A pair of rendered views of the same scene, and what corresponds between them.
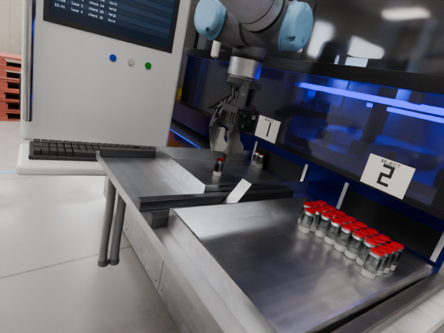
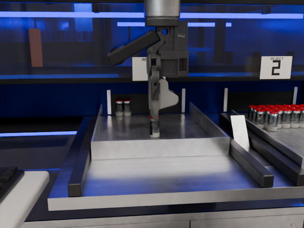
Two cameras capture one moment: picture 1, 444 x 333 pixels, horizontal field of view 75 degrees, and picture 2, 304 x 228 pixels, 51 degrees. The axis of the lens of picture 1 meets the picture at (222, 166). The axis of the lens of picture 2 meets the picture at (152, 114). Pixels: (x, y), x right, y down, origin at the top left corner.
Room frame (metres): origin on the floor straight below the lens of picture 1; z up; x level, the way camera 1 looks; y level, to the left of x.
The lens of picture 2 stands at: (0.36, 0.59, 1.10)
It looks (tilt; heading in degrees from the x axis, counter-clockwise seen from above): 14 degrees down; 302
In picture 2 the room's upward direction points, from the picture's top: straight up
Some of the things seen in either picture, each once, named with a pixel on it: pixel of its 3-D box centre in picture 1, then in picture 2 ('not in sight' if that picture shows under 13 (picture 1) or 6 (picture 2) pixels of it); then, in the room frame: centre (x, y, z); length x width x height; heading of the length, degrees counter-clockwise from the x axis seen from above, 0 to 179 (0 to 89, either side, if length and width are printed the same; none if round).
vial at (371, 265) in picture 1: (372, 263); not in sight; (0.41, -0.27, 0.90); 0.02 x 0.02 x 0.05
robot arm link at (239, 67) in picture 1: (245, 70); (162, 9); (0.72, 0.00, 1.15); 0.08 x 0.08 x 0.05
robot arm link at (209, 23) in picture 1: (229, 22); not in sight; (0.63, 0.05, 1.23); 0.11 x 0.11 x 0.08; 51
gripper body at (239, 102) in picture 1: (238, 105); (165, 49); (0.71, -0.01, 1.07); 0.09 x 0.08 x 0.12; 38
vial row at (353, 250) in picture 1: (338, 234); (290, 118); (0.49, -0.24, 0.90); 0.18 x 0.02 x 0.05; 38
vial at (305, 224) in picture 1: (306, 220); (273, 121); (0.52, -0.18, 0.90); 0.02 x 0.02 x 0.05
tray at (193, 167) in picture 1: (232, 169); (152, 124); (0.76, -0.03, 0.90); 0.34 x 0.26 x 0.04; 128
